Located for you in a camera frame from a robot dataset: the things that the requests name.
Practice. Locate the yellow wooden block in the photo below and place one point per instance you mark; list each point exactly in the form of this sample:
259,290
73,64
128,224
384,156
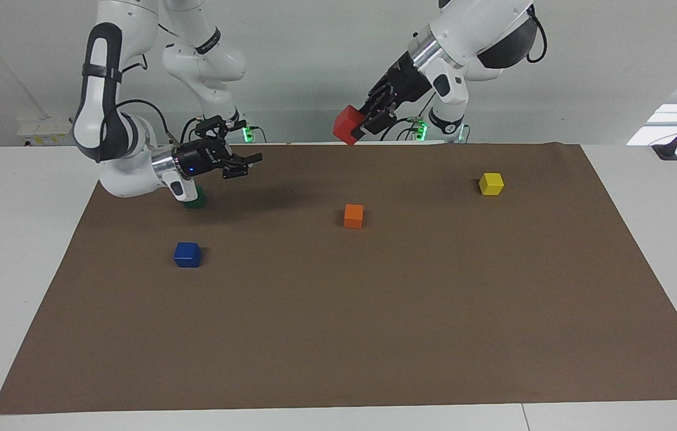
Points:
491,184

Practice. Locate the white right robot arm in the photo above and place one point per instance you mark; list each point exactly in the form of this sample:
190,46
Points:
102,108

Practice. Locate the blue wooden block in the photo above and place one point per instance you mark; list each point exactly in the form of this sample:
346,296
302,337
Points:
187,255

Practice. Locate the red wooden block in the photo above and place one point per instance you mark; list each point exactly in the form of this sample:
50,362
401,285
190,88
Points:
347,124

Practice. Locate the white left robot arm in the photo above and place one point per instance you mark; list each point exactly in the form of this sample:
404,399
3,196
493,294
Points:
470,24

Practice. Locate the white wall socket box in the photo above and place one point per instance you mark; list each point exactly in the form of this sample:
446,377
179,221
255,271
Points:
45,131

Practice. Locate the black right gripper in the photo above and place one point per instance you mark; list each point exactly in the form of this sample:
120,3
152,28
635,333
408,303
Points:
200,158

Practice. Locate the orange wooden block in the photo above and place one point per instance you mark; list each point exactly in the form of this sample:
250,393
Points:
353,216

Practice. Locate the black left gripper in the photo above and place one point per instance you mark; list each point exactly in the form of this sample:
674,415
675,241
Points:
407,81

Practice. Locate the green wooden block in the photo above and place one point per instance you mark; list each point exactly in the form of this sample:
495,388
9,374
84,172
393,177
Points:
196,202

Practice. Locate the brown paper mat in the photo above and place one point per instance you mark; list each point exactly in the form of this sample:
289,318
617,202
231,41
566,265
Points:
338,317

